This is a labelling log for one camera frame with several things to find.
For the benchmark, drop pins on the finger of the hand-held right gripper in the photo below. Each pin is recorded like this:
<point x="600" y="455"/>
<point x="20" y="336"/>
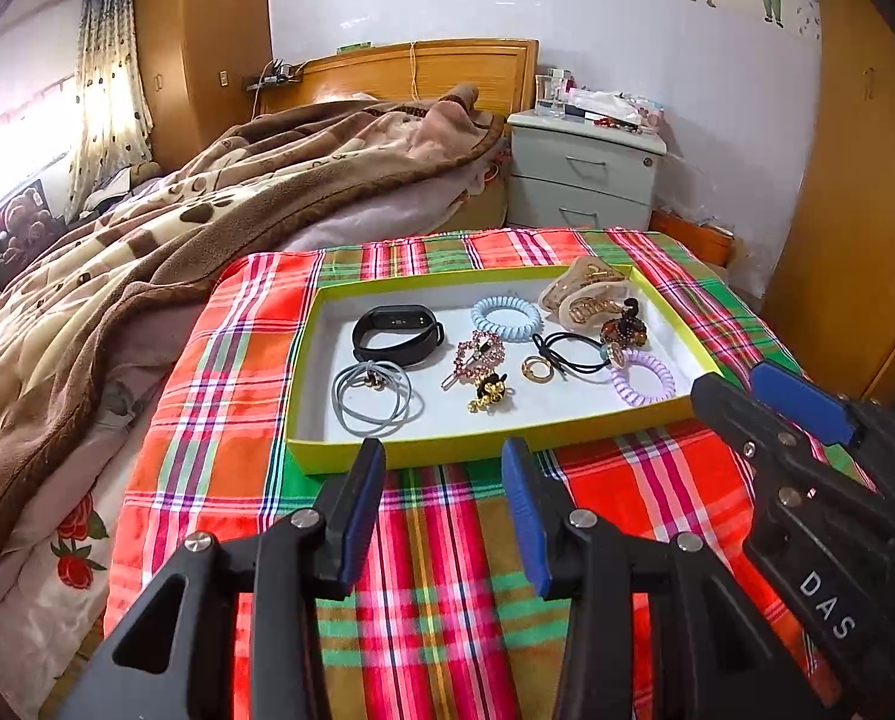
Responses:
<point x="800" y="397"/>
<point x="732" y="420"/>

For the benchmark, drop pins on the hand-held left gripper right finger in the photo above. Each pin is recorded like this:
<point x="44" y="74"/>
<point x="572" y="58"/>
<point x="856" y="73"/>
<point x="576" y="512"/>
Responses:
<point x="526" y="517"/>

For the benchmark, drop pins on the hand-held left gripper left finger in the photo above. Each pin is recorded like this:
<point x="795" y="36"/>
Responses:
<point x="361" y="510"/>

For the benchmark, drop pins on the lime green cardboard tray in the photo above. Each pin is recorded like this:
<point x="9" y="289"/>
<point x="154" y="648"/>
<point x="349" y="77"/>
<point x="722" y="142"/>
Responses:
<point x="417" y="420"/>

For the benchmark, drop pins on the black gold bow clip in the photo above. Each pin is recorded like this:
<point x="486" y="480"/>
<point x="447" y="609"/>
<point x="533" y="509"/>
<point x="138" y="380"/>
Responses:
<point x="492" y="388"/>

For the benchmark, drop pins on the brown rhinestone claw clip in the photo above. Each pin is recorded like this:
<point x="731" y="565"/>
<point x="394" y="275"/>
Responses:
<point x="620" y="330"/>

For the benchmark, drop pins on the pink rhinestone hair clip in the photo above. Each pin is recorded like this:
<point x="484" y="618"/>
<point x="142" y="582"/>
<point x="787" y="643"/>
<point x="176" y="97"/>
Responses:
<point x="481" y="349"/>

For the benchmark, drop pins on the red green plaid cloth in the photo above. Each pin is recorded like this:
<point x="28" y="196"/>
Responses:
<point x="447" y="540"/>

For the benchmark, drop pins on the orange box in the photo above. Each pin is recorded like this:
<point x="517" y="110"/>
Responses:
<point x="695" y="240"/>

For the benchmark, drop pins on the black fitness band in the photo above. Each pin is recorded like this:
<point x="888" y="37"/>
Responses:
<point x="398" y="313"/>

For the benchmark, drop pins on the transparent beige hair claw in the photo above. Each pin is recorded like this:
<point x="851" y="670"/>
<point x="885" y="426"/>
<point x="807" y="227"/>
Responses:
<point x="567" y="292"/>

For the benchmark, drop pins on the wooden door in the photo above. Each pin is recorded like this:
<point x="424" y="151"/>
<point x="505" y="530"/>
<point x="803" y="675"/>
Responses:
<point x="852" y="165"/>

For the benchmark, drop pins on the lilac quilt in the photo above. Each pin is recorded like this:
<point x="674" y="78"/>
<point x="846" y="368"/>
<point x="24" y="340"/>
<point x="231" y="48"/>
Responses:
<point x="372" y="217"/>

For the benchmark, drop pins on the grey nightstand with drawers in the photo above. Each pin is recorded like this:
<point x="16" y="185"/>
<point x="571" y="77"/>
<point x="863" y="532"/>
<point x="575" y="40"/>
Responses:
<point x="582" y="165"/>

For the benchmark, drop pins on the floral bedsheet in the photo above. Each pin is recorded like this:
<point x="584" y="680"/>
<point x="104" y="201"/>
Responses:
<point x="57" y="540"/>

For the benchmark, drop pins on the wooden bed base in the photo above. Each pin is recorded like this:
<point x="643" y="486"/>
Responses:
<point x="485" y="206"/>

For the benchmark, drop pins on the brown patterned blanket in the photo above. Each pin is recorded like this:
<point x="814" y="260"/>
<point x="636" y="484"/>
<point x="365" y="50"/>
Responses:
<point x="192" y="240"/>

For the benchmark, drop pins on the clutter of small packets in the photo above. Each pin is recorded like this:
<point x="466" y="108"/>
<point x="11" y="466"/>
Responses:
<point x="620" y="106"/>

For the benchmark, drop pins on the clear glass container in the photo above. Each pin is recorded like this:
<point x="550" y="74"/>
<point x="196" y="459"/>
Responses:
<point x="552" y="94"/>

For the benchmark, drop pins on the power strip with chargers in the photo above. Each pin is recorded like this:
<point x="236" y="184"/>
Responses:
<point x="274" y="75"/>

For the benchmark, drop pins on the brown teddy bear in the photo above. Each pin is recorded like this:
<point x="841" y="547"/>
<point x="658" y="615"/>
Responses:
<point x="19" y="221"/>

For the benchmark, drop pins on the wooden bed headboard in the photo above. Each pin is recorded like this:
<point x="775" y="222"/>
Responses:
<point x="455" y="67"/>

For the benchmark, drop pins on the wooden wardrobe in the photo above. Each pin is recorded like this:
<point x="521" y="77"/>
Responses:
<point x="207" y="52"/>

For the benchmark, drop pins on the dotted cream curtain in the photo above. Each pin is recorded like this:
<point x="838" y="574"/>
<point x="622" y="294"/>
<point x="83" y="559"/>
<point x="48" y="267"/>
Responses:
<point x="109" y="90"/>

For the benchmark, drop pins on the bright window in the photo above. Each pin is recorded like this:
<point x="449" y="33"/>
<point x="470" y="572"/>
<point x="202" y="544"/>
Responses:
<point x="19" y="135"/>

